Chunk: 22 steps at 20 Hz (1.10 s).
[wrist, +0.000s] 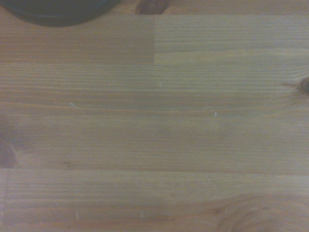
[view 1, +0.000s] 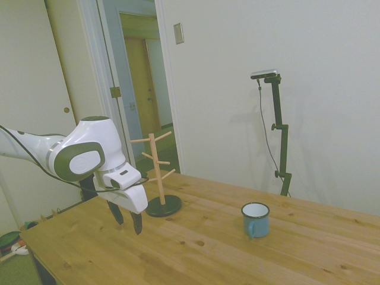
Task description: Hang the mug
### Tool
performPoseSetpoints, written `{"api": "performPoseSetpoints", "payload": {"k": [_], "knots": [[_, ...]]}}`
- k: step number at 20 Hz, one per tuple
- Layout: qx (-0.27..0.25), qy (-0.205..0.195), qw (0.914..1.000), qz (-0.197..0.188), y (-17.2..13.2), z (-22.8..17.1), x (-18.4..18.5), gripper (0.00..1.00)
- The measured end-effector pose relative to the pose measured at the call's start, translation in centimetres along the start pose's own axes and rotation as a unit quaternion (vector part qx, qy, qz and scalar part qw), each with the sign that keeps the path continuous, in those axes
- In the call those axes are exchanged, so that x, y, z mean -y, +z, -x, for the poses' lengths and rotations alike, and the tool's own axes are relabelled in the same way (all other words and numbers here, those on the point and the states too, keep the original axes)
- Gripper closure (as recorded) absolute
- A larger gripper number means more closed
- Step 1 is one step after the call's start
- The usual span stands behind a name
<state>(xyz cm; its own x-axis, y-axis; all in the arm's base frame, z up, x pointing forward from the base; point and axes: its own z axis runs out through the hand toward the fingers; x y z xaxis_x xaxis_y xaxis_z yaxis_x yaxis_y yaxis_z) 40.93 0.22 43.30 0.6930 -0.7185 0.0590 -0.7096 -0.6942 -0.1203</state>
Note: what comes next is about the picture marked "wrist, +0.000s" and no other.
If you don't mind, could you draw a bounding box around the wooden mug tree black base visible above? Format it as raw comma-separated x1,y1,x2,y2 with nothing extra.
0,0,123,27

